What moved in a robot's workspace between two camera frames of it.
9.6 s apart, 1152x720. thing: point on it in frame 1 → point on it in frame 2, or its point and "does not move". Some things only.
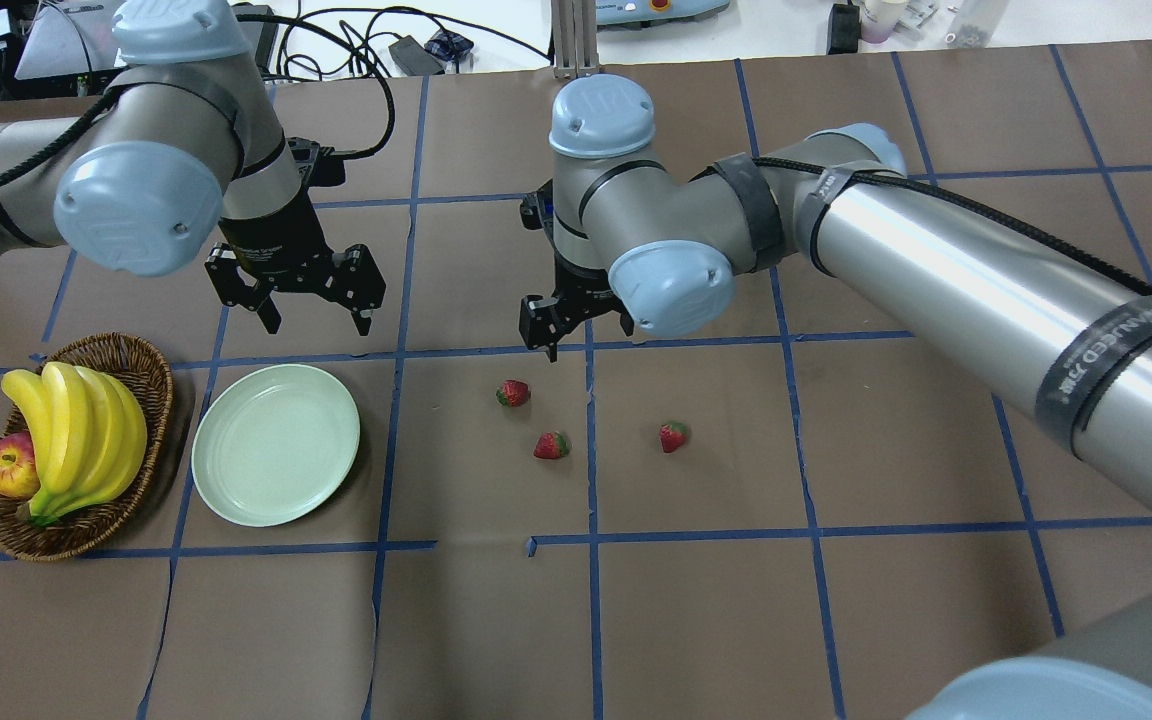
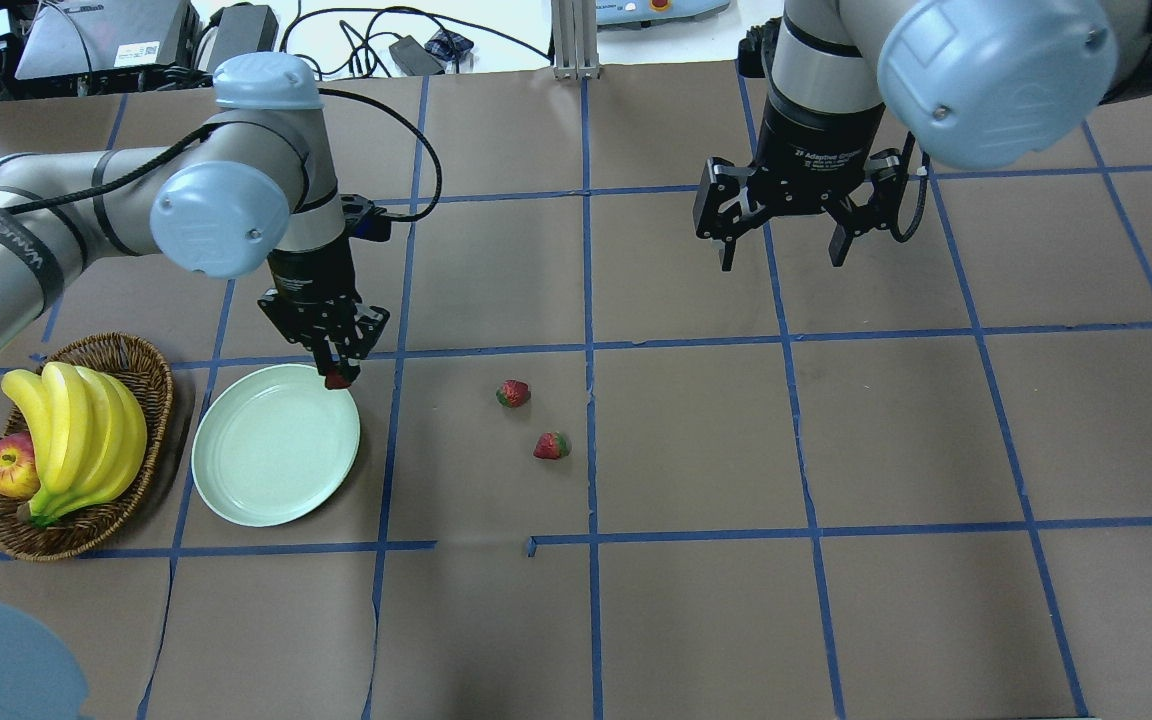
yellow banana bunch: [91, 434] does not move
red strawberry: [513, 393] does not move
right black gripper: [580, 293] → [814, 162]
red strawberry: [551, 445] does not move
